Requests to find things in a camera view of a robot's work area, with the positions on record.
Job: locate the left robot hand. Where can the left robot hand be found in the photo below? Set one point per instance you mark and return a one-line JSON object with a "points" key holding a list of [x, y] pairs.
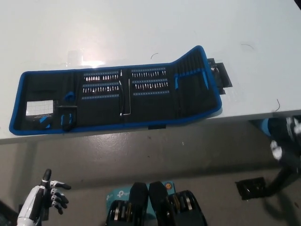
{"points": [[33, 202]]}

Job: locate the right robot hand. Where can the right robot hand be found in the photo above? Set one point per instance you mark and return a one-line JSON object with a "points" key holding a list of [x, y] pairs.
{"points": [[289, 146]]}

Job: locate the blue-edged black fabric toolkit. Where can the blue-edged black fabric toolkit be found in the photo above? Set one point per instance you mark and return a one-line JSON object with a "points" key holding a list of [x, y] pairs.
{"points": [[150, 106]]}

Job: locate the blue cylindrical object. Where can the blue cylindrical object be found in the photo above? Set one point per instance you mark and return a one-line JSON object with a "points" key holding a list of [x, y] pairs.
{"points": [[265, 126]]}

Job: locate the black floor plate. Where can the black floor plate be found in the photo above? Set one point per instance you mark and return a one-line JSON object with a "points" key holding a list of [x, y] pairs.
{"points": [[250, 188]]}

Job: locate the blue triangular picks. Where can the blue triangular picks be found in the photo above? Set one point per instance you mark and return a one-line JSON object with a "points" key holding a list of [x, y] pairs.
{"points": [[43, 120]]}

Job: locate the teal tp-link box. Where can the teal tp-link box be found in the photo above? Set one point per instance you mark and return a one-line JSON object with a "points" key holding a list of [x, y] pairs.
{"points": [[117, 194]]}

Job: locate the blue and black clip tool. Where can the blue and black clip tool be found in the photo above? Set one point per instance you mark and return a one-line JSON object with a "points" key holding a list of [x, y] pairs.
{"points": [[66, 122]]}

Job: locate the white grid magnetic pad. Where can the white grid magnetic pad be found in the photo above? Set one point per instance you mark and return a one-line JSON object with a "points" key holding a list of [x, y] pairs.
{"points": [[38, 107]]}

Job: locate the black tape patch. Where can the black tape patch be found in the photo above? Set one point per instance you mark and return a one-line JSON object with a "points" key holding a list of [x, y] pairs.
{"points": [[223, 75]]}

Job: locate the black tweezers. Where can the black tweezers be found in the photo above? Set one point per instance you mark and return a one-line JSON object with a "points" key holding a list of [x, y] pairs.
{"points": [[67, 107]]}

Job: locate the long blue pry tool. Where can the long blue pry tool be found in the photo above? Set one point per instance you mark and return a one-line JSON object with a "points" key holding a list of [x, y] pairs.
{"points": [[205, 80]]}

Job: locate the blue curved opening pick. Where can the blue curved opening pick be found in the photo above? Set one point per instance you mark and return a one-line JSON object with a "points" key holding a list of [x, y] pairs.
{"points": [[69, 95]]}

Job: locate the short blue pry tool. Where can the short blue pry tool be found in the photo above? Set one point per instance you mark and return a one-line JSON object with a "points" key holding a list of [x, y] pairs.
{"points": [[176, 82]]}

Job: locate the black flexible extension shaft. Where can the black flexible extension shaft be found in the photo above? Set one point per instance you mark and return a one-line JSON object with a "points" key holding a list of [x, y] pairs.
{"points": [[122, 99]]}

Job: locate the silver L-shaped hex key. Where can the silver L-shaped hex key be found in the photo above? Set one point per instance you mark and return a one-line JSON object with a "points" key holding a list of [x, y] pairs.
{"points": [[129, 99]]}

